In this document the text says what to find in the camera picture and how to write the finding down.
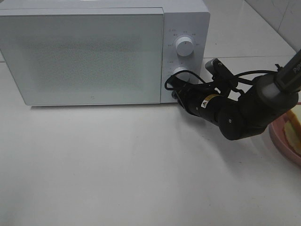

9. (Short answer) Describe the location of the upper white control knob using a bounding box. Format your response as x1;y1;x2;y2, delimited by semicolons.
175;35;195;57

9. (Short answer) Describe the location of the white microwave door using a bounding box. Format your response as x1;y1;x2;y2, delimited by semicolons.
0;15;163;105

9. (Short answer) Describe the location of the top bread slice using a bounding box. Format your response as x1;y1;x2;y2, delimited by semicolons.
286;105;301;133

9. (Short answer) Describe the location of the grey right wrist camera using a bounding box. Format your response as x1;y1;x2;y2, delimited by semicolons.
205;58;235;80

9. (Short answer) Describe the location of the bottom bread slice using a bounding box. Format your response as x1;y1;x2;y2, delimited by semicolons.
284;121;301;155

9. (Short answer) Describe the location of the white microwave oven body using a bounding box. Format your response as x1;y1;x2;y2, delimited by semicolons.
0;0;210;104

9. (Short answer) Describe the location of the pink round plate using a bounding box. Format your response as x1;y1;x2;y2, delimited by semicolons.
269;102;301;166

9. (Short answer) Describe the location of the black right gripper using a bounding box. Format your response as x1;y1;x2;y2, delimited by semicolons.
171;81;200;113

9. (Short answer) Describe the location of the lower white timer knob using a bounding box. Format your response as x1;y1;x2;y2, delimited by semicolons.
172;66;190;83

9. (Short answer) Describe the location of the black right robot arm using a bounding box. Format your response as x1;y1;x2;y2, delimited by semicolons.
164;52;301;140

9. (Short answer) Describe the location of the bread slice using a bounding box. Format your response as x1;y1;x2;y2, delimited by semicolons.
286;105;301;133
284;121;301;155

